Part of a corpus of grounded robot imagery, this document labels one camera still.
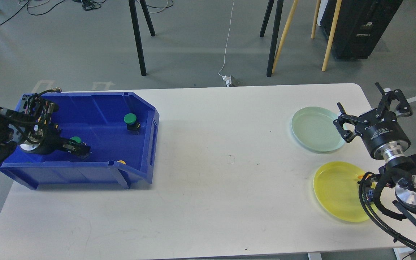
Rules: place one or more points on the black tripod left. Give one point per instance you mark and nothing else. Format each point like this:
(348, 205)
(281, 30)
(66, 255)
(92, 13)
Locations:
(136, 30)

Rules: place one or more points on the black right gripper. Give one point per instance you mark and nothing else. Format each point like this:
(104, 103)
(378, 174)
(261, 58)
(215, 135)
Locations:
(379, 126)

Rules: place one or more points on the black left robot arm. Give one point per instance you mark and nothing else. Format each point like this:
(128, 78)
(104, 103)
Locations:
(31, 128)

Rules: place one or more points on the light green plate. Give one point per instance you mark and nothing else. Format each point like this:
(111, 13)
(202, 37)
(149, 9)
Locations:
(313, 128)

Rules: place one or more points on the black tripod right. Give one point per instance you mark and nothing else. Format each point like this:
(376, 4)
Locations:
(275, 30)

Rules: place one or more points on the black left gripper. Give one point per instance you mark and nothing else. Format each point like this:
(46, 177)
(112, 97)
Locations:
(45, 141)

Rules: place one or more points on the yellow plate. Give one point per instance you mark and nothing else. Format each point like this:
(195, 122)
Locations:
(336, 188)

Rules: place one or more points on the blue plastic bin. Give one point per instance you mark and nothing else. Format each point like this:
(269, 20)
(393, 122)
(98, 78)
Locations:
(97, 118)

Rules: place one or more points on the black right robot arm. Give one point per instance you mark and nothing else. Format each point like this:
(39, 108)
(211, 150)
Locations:
(393, 190)

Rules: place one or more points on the black tripod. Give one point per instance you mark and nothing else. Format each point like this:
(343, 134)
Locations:
(275, 30)
(136, 30)

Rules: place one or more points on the black cabinet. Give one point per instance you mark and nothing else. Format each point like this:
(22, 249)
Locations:
(360, 25)

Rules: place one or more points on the white power plug adapter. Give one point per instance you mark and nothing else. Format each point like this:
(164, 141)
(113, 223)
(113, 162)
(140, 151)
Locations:
(231, 81)

